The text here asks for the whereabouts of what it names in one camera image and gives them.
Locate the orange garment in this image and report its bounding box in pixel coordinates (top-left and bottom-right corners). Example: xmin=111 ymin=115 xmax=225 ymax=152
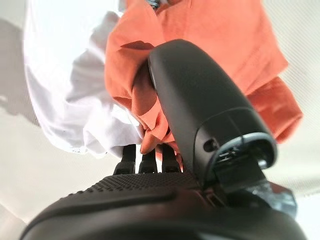
xmin=104 ymin=0 xmax=305 ymax=155

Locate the beige bed cover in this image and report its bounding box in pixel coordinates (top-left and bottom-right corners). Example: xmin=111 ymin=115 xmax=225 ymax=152
xmin=0 ymin=0 xmax=320 ymax=240

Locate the robot right five-finger hand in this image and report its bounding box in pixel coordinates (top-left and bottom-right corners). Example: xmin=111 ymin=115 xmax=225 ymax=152
xmin=21 ymin=39 xmax=307 ymax=240

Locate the white garment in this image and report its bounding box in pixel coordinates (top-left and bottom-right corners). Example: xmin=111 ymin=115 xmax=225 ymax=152
xmin=23 ymin=0 xmax=148 ymax=160

